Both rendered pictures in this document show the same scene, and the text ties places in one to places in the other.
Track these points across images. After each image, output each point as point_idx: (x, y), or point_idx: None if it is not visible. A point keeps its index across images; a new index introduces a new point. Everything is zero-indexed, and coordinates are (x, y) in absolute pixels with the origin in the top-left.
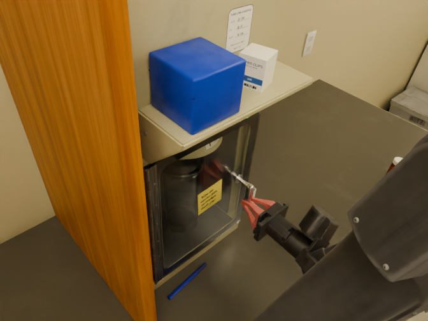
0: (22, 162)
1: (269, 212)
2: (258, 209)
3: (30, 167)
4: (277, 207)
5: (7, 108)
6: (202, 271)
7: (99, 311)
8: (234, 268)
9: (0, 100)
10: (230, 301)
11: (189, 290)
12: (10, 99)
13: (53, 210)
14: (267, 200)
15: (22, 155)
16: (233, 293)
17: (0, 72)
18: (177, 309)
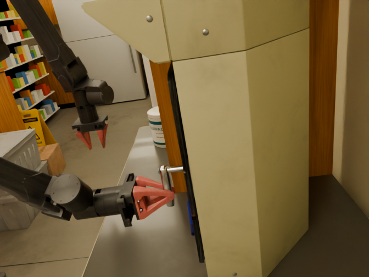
0: (338, 100)
1: (129, 182)
2: (143, 179)
3: (340, 111)
4: (126, 189)
5: (343, 43)
6: (190, 231)
7: None
8: (168, 254)
9: (342, 33)
10: (148, 234)
11: (183, 216)
12: (345, 36)
13: (339, 171)
14: (143, 189)
15: (339, 94)
16: (151, 240)
17: (347, 7)
18: (177, 205)
